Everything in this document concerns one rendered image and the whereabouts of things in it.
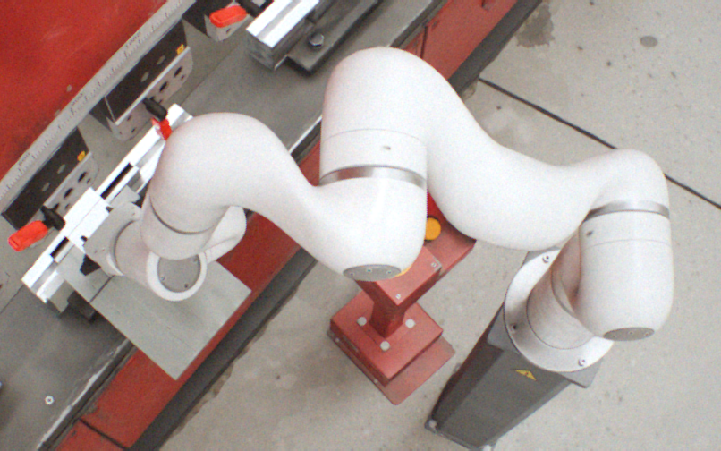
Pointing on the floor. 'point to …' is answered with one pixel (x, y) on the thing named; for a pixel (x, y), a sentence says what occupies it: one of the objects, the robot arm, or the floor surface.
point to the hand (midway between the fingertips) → (102, 229)
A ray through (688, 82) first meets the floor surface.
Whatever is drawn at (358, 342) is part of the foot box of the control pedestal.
